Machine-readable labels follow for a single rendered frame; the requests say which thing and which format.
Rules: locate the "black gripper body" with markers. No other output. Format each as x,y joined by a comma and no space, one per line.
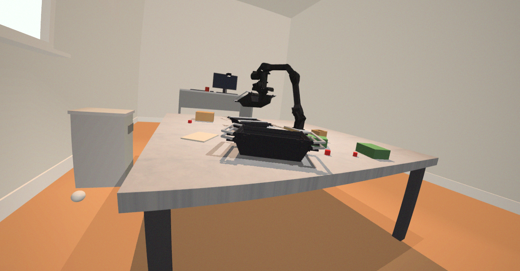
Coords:
264,88

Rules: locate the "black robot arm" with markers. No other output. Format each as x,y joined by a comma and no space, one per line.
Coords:
295,79

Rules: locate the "green rectangular block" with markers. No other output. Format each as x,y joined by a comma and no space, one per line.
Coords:
324,138
373,151

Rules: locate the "orange rectangular block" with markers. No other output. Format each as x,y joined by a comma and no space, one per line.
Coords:
204,116

